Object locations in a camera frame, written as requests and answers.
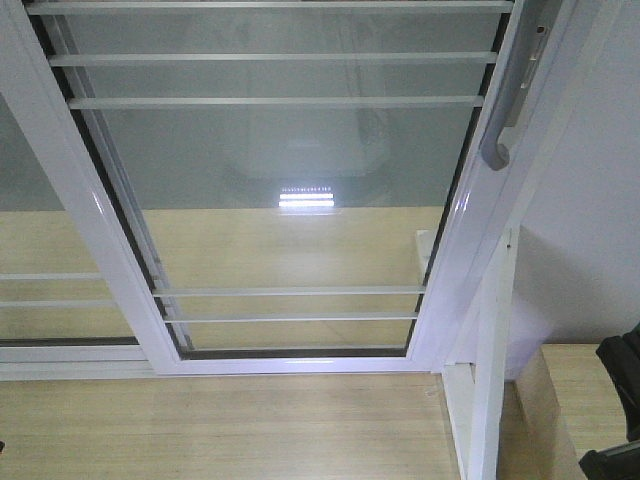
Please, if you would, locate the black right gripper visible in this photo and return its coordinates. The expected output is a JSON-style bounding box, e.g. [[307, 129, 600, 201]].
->
[[578, 334, 640, 480]]

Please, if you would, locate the grey metal door handle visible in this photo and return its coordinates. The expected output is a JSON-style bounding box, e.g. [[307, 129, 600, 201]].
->
[[480, 1, 555, 171]]

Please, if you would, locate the white framed sliding glass door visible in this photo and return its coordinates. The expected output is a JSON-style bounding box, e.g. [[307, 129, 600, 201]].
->
[[0, 0, 591, 377]]

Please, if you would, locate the white wooden support brace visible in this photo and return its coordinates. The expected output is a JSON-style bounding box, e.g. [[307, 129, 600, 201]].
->
[[436, 229, 519, 479]]

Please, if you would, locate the grey metal lock plate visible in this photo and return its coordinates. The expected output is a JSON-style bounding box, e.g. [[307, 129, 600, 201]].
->
[[520, 25, 548, 90]]

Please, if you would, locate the aluminium floor track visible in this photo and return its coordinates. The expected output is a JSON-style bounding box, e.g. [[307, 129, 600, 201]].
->
[[1, 345, 156, 381]]

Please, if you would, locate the white door jamb post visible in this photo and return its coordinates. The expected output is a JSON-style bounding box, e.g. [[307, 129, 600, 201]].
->
[[409, 1, 639, 371]]

